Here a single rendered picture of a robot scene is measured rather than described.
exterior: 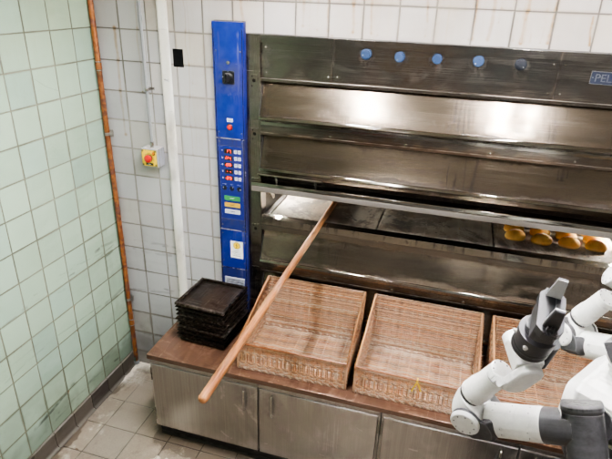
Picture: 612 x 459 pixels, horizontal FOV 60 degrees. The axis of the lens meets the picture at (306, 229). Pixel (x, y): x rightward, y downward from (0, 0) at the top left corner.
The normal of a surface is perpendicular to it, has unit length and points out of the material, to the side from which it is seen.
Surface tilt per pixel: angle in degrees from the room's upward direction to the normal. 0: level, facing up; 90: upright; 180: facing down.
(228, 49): 90
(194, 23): 90
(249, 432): 90
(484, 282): 70
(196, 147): 90
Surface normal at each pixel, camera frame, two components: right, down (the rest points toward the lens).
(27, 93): 0.96, 0.14
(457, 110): -0.25, 0.06
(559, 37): -0.28, 0.40
